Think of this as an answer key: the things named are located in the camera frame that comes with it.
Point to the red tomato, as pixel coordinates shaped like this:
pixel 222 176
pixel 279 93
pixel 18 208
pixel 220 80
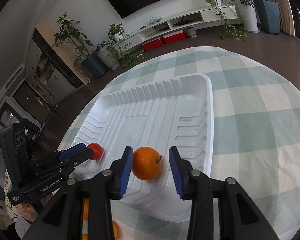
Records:
pixel 97 150

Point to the trailing plant on console right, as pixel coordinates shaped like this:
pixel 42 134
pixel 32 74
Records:
pixel 228 29

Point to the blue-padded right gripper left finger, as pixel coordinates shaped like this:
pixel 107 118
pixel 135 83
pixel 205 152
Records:
pixel 62 218

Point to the red storage box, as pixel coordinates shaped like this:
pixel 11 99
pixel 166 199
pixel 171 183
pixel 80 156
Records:
pixel 152 44
pixel 174 37

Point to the plant in white ribbed pot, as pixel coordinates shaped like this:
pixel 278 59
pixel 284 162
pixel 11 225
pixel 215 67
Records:
pixel 105 54

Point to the white tv console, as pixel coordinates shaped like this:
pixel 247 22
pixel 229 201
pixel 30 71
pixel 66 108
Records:
pixel 198 18

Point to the yellow-brown round fruit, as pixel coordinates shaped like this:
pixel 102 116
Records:
pixel 85 236

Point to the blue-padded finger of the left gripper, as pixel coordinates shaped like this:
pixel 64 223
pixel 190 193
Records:
pixel 66 154

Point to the red storage box left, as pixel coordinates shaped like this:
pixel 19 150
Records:
pixel 152 44

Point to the white plastic tray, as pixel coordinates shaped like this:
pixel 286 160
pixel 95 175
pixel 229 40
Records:
pixel 160 114

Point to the green white checked tablecloth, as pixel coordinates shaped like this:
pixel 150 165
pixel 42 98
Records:
pixel 256 125

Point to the red storage box right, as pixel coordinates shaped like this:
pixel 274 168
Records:
pixel 174 37

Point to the tall plant blue pot left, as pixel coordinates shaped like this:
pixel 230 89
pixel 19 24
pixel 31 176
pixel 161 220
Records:
pixel 85 57

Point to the large leaf plant blue pot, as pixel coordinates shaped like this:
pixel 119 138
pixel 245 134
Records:
pixel 269 15

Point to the small grey pot on floor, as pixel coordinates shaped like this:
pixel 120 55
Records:
pixel 190 32

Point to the trailing plant on console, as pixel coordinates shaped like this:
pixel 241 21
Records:
pixel 118 49
pixel 228 29

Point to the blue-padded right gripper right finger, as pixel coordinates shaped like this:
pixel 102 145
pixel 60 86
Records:
pixel 239 217

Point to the smooth orange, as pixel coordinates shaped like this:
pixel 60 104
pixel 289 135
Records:
pixel 147 163
pixel 86 209

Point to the wood and white cabinet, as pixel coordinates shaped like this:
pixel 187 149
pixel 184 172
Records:
pixel 50 69

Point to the beige curtain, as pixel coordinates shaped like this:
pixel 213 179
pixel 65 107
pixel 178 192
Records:
pixel 286 17

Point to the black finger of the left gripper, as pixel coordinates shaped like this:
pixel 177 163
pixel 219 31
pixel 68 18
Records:
pixel 50 167

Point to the small orange mandarin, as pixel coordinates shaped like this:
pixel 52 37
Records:
pixel 115 230

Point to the trailing plant on console left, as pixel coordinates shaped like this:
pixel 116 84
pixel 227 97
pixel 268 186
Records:
pixel 118 49

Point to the bushy plant tall white pot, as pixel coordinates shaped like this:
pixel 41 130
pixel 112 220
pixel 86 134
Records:
pixel 247 14

